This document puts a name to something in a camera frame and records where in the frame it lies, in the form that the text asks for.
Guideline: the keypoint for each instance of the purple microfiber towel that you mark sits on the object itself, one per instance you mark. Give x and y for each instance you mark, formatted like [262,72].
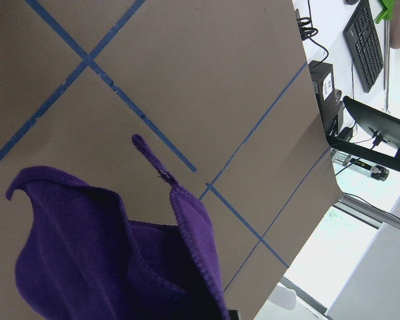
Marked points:
[85,259]

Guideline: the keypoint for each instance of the black keyboard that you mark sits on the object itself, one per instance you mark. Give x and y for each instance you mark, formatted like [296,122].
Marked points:
[363,43]

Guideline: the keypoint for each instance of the black monitor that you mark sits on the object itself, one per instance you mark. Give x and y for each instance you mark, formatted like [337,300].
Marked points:
[374,121]

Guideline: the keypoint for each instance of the green plastic clamp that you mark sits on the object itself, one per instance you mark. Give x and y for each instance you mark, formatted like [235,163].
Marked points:
[386,12]

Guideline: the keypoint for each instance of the black box with labels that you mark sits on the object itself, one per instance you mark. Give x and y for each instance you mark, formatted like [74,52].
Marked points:
[327,96]

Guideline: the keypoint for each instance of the black monitor stand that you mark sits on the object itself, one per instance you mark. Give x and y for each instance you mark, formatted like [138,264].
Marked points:
[364,153]

